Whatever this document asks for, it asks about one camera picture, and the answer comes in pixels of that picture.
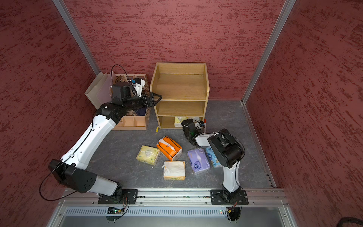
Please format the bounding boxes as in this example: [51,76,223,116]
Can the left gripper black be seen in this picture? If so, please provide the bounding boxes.
[123,93,162,111]

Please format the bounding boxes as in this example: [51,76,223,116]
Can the orange white tissue pack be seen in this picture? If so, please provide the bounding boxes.
[157,136,182,161]

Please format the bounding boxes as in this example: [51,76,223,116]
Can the wooden three-tier shelf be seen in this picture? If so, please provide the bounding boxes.
[150,62,210,129]

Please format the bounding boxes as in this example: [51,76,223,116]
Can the purple tissue pack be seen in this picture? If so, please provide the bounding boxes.
[187,148,210,175]

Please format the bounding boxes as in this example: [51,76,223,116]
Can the light blue tissue pack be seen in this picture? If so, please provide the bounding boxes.
[205,147,223,168]

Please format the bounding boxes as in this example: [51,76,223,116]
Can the orange yellow tissue box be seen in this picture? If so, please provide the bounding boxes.
[163,161,186,181]

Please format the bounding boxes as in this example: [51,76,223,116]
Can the yellow green tissue box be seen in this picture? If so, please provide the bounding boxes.
[136,145,161,166]

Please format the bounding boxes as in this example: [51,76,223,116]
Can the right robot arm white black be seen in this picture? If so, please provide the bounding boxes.
[181,118,245,202]

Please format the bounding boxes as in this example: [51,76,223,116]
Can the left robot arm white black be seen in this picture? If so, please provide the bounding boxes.
[48,82,162,204]

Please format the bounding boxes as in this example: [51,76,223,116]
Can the dark blue book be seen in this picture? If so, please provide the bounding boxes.
[135,107,147,116]

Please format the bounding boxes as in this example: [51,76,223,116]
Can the beige plastic file organizer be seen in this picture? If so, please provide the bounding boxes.
[113,74,151,131]

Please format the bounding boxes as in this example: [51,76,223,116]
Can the lilac paper folder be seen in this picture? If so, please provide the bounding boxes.
[103,71,116,97]

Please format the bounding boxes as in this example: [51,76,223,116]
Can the beige paper folder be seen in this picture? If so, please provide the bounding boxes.
[85,72,112,109]

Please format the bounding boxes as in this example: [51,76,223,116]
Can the left aluminium corner profile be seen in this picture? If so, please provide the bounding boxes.
[52,0,101,75]

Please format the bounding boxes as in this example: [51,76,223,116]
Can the aluminium corner profile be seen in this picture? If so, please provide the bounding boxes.
[242,0,296,106]
[52,0,101,75]

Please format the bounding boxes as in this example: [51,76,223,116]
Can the right aluminium corner profile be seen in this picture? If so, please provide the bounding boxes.
[242,0,296,106]

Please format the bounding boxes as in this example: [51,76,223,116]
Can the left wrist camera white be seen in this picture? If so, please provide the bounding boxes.
[131,78,145,97]

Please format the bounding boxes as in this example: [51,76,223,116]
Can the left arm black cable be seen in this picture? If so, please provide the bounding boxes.
[39,64,131,202]

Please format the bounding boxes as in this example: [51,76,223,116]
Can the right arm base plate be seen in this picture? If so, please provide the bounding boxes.
[210,188,249,205]

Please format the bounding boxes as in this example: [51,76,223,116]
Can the aluminium mounting rail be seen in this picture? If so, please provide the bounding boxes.
[56,188,290,207]

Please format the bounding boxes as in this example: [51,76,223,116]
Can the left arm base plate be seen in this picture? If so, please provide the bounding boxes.
[98,189,139,205]

